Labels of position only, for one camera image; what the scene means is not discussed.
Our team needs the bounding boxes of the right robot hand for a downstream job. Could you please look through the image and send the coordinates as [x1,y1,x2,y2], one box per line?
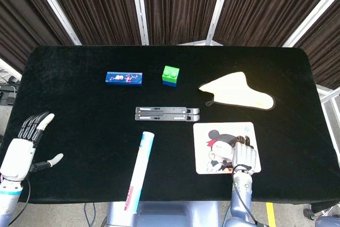
[231,135,258,176]

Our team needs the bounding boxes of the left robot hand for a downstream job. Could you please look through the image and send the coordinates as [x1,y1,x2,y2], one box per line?
[0,112,64,182]

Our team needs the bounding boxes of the white computer mouse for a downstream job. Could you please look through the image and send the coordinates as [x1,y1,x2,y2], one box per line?
[214,139,239,160]

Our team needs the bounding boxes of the cartoon girl mouse pad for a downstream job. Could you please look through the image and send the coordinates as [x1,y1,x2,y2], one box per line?
[193,122,262,175]

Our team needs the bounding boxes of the yellow cleaning cloth mitt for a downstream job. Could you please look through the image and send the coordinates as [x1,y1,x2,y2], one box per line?
[198,71,276,111]

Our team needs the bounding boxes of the black velvet tablecloth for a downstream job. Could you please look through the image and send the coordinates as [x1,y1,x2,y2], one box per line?
[5,45,340,212]

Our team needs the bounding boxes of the black folding laptop stand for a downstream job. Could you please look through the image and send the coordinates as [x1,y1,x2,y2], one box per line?
[134,106,200,122]

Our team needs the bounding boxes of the silver robot torso base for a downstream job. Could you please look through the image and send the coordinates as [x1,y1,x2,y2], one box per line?
[106,200,221,227]

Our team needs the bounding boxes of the white blue tube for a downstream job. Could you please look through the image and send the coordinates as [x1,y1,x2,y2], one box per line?
[123,131,155,214]

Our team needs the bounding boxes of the green and blue building block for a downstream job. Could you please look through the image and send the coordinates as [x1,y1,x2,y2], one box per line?
[161,65,180,87]

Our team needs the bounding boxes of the blue rectangular printed box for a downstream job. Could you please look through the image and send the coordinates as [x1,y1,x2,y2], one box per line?
[105,71,144,87]

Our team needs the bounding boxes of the brown curtain panel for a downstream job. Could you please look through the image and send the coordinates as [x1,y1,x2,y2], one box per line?
[0,0,74,73]
[215,0,334,47]
[39,0,142,46]
[140,0,225,46]
[294,0,340,89]

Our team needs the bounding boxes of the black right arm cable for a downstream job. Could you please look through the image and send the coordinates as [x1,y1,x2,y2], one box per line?
[231,165,260,225]

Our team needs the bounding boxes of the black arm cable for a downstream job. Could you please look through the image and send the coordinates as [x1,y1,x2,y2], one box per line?
[231,165,260,225]
[7,179,31,225]

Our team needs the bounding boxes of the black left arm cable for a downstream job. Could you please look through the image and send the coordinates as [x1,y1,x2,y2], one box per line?
[7,179,31,225]

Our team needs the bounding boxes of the black device with cables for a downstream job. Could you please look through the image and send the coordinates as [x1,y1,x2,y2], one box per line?
[0,77,19,105]

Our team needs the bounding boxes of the white frame post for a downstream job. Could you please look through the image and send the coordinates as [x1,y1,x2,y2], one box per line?
[0,58,22,80]
[129,0,150,46]
[282,0,340,48]
[175,0,232,46]
[28,0,82,46]

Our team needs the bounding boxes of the blue cable under table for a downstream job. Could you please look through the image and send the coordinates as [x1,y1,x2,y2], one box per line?
[84,202,97,227]

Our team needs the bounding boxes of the metal frame rack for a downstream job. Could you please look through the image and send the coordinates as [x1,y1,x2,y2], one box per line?
[316,85,340,121]

